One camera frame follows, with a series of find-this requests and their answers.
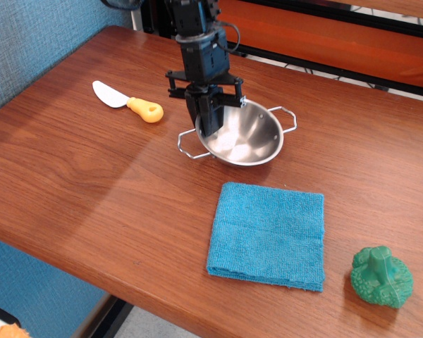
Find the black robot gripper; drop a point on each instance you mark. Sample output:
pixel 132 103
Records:
pixel 205 82

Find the green plastic toy broccoli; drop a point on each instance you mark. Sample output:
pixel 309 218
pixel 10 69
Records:
pixel 380 278

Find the silver two-handled metal bowl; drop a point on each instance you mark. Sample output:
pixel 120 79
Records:
pixel 251 135

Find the orange object at bottom left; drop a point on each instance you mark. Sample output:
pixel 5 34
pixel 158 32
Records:
pixel 13 331

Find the blue folded cloth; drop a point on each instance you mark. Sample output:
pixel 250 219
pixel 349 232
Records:
pixel 268 235

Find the black metal table leg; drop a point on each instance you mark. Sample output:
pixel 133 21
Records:
pixel 105 319

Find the orange panel with black frame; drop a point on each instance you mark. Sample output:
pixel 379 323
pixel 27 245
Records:
pixel 380 42

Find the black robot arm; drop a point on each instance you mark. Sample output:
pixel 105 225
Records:
pixel 191 18

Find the toy knife with yellow handle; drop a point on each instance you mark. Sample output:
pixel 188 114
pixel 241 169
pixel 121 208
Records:
pixel 149 111

